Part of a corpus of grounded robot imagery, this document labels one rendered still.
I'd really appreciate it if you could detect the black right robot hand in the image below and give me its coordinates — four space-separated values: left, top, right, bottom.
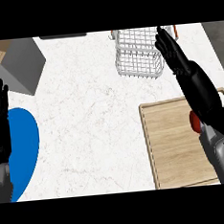
152 23 195 79

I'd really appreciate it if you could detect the red bell pepper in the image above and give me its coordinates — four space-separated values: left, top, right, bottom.
188 108 203 136

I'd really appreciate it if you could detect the pale wooden tray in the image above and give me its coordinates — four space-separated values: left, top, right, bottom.
137 87 224 191

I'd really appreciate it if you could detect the blue round placemat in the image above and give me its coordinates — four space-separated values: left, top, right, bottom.
0 105 46 205

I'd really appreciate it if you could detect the dark grey appliance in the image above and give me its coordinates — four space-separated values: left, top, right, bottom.
200 19 224 89

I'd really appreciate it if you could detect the grey angular block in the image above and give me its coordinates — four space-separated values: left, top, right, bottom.
0 35 50 100

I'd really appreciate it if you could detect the white wire tiered basket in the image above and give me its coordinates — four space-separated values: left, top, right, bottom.
108 24 183 84

